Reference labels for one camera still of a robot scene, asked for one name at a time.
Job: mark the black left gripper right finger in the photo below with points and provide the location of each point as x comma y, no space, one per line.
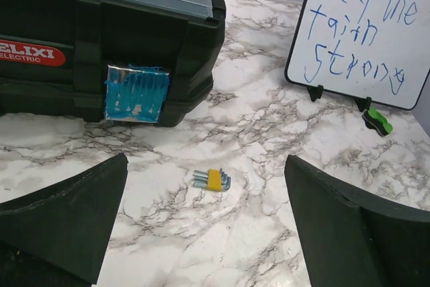
350,237

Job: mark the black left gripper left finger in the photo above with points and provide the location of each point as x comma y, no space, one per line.
59,234

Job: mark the green black whiteboard eraser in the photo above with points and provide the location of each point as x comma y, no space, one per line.
377,121

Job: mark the white dry-erase whiteboard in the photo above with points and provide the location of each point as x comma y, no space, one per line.
366,49

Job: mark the black whiteboard stand foot right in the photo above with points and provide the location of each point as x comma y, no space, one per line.
363,104

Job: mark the black whiteboard stand foot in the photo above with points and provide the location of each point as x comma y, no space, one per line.
315,93
363,104

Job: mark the black whiteboard stand foot left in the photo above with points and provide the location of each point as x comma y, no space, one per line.
315,93

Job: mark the yellow hex key set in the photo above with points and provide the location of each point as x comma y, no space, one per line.
213,180

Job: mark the black plastic toolbox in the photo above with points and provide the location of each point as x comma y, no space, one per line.
146,61

